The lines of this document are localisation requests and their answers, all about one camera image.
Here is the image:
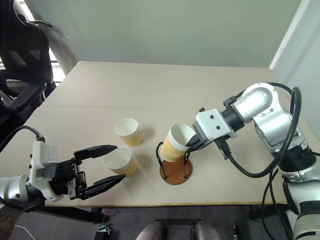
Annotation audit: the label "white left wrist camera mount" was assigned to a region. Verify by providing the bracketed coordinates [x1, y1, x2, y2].
[24, 141, 64, 203]

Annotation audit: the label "black mesh office chair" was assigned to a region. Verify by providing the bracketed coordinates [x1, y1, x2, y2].
[0, 0, 57, 151]

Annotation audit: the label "wire cup holder wooden base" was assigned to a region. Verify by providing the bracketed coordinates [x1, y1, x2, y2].
[155, 140, 194, 186]

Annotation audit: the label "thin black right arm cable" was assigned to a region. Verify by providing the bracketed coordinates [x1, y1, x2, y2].
[223, 81, 295, 107]

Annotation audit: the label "yellow ribbed paper cup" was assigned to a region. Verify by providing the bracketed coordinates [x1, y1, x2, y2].
[159, 122, 198, 164]
[102, 146, 137, 178]
[113, 118, 144, 147]

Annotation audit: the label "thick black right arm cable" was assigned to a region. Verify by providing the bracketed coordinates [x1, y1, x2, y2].
[214, 86, 303, 179]

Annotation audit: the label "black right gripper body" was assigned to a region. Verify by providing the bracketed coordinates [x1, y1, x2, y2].
[191, 122, 216, 149]

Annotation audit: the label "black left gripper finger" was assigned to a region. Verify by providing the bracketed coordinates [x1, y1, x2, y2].
[73, 144, 119, 161]
[79, 173, 127, 201]

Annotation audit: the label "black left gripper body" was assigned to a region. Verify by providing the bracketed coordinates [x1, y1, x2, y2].
[48, 156, 88, 201]

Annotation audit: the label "thin black hanging cables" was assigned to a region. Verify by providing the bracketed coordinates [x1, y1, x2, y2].
[260, 168, 295, 240]

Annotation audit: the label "black table frame bar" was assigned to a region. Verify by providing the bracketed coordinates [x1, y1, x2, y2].
[23, 205, 110, 225]

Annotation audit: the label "dark rounded shape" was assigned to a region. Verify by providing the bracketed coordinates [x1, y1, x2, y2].
[135, 222, 165, 240]
[194, 220, 221, 240]

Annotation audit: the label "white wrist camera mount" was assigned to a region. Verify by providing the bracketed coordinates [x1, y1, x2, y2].
[24, 141, 64, 203]
[192, 108, 238, 149]

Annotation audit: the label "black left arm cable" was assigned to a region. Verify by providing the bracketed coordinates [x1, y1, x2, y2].
[0, 125, 46, 151]

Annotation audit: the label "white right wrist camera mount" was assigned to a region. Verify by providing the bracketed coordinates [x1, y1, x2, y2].
[192, 108, 238, 149]

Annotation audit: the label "white floor cable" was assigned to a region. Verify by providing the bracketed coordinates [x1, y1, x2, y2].
[14, 224, 34, 240]

